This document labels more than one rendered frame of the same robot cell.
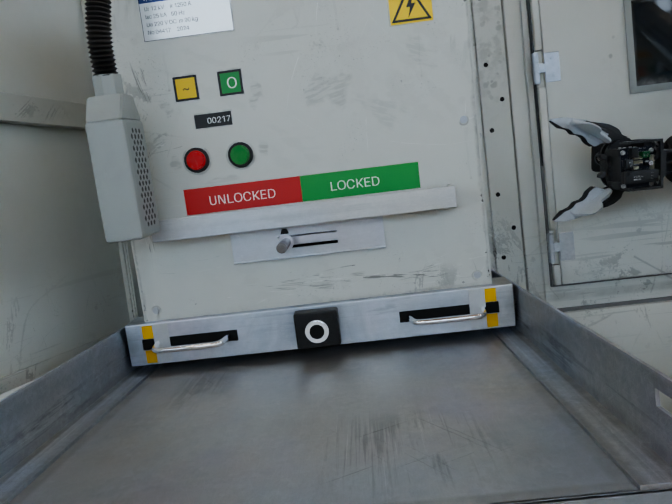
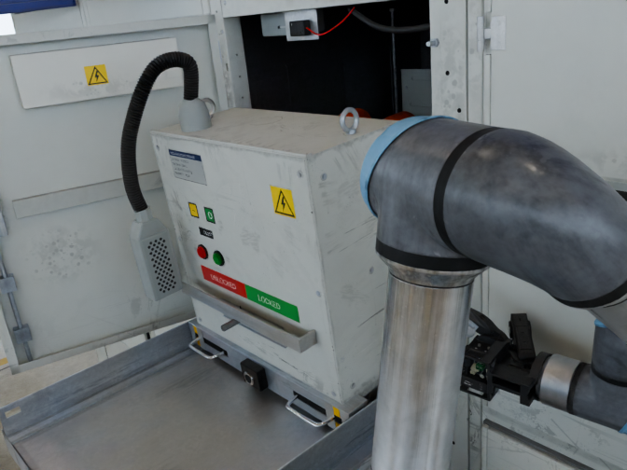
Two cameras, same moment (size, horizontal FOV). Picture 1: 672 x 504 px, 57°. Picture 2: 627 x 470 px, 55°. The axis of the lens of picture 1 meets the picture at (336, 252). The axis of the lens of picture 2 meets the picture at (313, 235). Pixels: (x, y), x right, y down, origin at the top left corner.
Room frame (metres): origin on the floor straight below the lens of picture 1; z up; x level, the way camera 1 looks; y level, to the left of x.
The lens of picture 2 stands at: (0.21, -0.84, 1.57)
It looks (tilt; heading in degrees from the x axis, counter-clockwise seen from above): 21 degrees down; 46
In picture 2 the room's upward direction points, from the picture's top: 6 degrees counter-clockwise
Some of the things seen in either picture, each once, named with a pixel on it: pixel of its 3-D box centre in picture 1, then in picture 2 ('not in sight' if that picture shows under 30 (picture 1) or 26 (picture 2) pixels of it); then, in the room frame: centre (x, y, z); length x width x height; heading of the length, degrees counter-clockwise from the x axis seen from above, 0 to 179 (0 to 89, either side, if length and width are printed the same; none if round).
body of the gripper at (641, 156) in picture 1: (647, 162); (503, 366); (0.93, -0.47, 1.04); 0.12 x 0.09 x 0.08; 94
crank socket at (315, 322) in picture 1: (317, 328); (253, 375); (0.84, 0.04, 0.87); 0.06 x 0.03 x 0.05; 87
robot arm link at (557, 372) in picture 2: not in sight; (559, 383); (0.94, -0.55, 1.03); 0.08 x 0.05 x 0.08; 4
